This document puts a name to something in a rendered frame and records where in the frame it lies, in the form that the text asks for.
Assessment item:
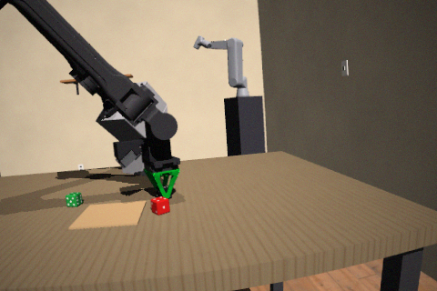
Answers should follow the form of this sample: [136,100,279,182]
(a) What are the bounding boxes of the tan flat mat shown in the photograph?
[68,201,147,230]

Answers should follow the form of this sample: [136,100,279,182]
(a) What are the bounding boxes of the green die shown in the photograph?
[66,193,83,207]

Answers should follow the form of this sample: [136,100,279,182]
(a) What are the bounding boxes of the red die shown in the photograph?
[150,196,170,216]

